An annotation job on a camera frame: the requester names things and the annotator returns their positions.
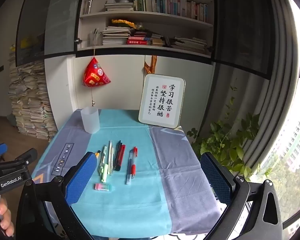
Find red gel pen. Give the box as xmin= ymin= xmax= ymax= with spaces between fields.
xmin=131 ymin=146 xmax=138 ymax=178

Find clear blue pen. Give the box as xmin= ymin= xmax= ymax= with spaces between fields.
xmin=126 ymin=149 xmax=134 ymax=185

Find green leafy plant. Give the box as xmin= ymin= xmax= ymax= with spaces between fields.
xmin=187 ymin=85 xmax=265 ymax=180

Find red pyramid hanging ornament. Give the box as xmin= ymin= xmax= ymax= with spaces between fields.
xmin=82 ymin=47 xmax=111 ymax=105

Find translucent plastic cup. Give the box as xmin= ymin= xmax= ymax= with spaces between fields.
xmin=80 ymin=106 xmax=100 ymax=133

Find white boxes on shelf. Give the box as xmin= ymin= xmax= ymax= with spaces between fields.
xmin=105 ymin=0 xmax=134 ymax=12

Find grey curtain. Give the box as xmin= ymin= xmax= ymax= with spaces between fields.
xmin=240 ymin=0 xmax=300 ymax=180

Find red black marker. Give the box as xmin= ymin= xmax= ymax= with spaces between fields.
xmin=114 ymin=144 xmax=126 ymax=172

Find stacks of paper booklets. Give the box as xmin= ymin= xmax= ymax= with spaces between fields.
xmin=7 ymin=45 xmax=58 ymax=140

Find person's left hand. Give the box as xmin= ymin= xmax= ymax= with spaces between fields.
xmin=0 ymin=197 xmax=15 ymax=237

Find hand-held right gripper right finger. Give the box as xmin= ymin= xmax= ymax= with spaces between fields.
xmin=200 ymin=152 xmax=283 ymax=240

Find stack of magazines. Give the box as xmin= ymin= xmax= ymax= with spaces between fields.
xmin=102 ymin=26 xmax=132 ymax=46

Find framed calligraphy sign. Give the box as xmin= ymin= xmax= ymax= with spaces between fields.
xmin=138 ymin=74 xmax=186 ymax=128

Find dark glass cabinet door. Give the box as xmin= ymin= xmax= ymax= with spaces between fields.
xmin=15 ymin=0 xmax=88 ymax=65
xmin=212 ymin=0 xmax=274 ymax=80

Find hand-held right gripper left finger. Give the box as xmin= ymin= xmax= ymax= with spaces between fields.
xmin=16 ymin=152 xmax=97 ymax=240

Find row of upright books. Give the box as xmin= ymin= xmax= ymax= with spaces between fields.
xmin=134 ymin=0 xmax=208 ymax=22

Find blue grey tablecloth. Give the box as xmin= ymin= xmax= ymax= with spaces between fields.
xmin=31 ymin=109 xmax=223 ymax=238

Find pink green eraser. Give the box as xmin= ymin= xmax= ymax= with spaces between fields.
xmin=94 ymin=183 xmax=113 ymax=192

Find yellow flower garland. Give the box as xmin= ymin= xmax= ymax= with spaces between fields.
xmin=112 ymin=19 xmax=135 ymax=29

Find medal with orange ribbon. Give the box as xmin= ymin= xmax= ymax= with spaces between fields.
xmin=143 ymin=55 xmax=157 ymax=75

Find green pen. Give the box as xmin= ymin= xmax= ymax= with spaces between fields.
xmin=98 ymin=145 xmax=108 ymax=182

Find white bookshelf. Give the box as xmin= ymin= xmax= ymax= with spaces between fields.
xmin=75 ymin=0 xmax=215 ymax=58

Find stack of flat books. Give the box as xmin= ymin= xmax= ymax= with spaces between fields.
xmin=170 ymin=36 xmax=208 ymax=54

